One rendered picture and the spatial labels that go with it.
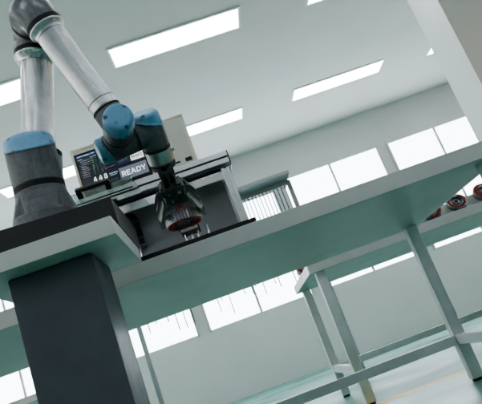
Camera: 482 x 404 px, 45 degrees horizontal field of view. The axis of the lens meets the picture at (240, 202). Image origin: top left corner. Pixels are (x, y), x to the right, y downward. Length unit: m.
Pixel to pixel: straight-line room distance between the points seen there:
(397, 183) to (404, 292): 6.90
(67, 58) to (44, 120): 0.18
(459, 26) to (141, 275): 4.58
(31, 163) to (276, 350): 7.11
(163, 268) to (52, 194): 0.45
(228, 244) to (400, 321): 7.00
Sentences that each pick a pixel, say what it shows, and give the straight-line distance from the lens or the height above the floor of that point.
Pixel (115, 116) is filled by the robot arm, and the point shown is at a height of 1.02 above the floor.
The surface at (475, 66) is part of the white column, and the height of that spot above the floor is 2.08.
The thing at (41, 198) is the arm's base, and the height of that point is 0.87.
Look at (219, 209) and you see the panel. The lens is 2.21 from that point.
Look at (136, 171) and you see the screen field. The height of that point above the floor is 1.16.
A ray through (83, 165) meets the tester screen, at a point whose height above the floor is 1.25.
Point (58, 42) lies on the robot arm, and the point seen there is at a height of 1.25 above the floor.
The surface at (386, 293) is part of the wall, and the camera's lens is 8.55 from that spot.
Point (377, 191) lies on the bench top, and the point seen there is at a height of 0.71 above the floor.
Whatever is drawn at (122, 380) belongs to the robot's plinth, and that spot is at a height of 0.44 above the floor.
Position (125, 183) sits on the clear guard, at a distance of 1.88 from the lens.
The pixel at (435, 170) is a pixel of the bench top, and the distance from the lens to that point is 1.79.
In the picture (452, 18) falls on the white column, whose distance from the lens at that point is 5.81.
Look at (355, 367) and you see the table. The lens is 3.06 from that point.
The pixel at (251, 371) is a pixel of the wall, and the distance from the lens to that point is 8.28.
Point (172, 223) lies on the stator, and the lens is 1.70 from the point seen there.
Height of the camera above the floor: 0.38
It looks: 15 degrees up
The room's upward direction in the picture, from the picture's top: 21 degrees counter-clockwise
